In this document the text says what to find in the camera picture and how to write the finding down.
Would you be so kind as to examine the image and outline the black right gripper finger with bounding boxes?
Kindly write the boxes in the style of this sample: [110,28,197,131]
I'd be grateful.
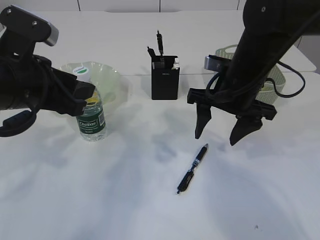
[229,116,263,146]
[194,103,212,139]

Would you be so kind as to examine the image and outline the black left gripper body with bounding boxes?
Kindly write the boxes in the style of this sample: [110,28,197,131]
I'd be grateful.
[19,55,96,117]

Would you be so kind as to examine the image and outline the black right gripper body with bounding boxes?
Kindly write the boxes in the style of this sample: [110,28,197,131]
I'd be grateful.
[187,71,277,121]

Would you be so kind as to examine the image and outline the yellow utility knife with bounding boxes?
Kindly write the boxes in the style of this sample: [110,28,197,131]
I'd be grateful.
[171,64,180,70]

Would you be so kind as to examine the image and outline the teal utility knife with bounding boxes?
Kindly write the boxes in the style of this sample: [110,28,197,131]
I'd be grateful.
[174,57,180,65]

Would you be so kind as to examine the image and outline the clear plastic water bottle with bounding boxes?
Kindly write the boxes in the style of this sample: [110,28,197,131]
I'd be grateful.
[71,65,107,143]

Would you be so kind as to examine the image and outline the black pen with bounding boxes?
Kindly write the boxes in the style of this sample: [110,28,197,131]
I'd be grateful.
[147,46,157,62]
[176,143,209,195]
[156,30,165,65]

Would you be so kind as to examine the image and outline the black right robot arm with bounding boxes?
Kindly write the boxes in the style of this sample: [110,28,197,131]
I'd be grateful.
[187,0,320,145]

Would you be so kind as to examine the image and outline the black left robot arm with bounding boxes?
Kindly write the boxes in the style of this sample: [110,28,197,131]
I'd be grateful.
[0,55,95,138]

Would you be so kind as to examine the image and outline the black square pen holder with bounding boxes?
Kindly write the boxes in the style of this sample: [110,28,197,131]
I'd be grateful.
[151,55,180,100]

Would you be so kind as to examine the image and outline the green ruffled glass plate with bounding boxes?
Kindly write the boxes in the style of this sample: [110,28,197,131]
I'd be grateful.
[60,61,120,105]

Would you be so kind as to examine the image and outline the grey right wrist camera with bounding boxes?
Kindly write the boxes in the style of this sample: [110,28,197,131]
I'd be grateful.
[204,55,231,72]

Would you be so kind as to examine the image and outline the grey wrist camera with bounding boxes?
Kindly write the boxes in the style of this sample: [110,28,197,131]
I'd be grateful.
[0,5,59,59]
[204,55,231,72]

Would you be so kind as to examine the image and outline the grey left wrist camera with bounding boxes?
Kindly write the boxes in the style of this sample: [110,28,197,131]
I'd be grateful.
[0,5,59,59]

